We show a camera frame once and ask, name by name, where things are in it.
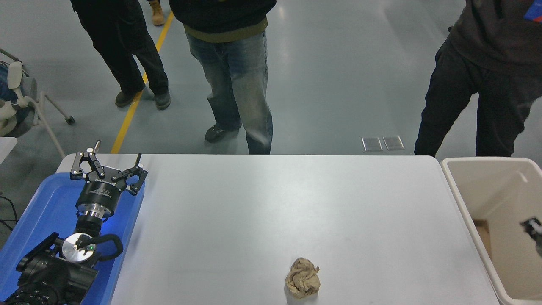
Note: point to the white side table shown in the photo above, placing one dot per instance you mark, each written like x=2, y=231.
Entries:
x=6, y=146

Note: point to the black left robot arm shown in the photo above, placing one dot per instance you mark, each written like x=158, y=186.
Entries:
x=51, y=275

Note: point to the blue plastic tray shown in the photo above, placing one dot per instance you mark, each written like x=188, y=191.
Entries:
x=46, y=203

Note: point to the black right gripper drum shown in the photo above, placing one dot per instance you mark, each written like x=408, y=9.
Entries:
x=539, y=248

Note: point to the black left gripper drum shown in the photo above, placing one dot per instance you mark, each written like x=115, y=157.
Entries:
x=99, y=195

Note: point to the metal floor plate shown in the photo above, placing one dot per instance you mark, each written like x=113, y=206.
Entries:
x=393, y=142
x=372, y=143

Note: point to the large pale bin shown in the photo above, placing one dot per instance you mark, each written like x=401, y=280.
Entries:
x=487, y=186

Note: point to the crumpled tan paper ball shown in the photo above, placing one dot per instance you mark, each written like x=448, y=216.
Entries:
x=302, y=279

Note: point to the white wheeled chair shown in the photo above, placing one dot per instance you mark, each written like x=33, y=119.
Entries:
x=15, y=74

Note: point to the person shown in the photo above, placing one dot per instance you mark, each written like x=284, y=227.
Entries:
x=123, y=46
x=487, y=84
x=237, y=76
x=157, y=12
x=10, y=84

